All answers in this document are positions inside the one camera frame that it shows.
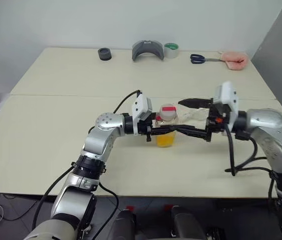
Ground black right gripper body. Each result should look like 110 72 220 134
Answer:
205 102 228 143

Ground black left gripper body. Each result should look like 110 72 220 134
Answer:
140 118 154 143

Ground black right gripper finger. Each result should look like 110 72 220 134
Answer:
178 98 214 109
177 124 209 141

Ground clear bottle with orange drink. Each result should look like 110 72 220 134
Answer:
155 102 179 149

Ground grey tape roll green core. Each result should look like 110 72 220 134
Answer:
164 42 180 60

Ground pink cloth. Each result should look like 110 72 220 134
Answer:
218 51 248 72

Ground grey curved visor piece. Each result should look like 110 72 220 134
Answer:
131 39 166 62

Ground black round tape roll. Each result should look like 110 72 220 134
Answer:
97 47 113 62

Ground dark rounded shape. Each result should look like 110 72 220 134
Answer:
110 208 138 240
170 205 206 240

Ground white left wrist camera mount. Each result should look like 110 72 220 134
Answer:
131 92 154 136

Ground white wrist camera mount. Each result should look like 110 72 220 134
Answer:
131 92 154 136
213 81 239 126

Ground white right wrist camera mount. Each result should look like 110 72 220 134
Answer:
213 81 239 126

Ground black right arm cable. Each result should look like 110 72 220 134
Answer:
224 123 278 201

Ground blue handled scissors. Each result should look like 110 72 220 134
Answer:
190 53 225 65

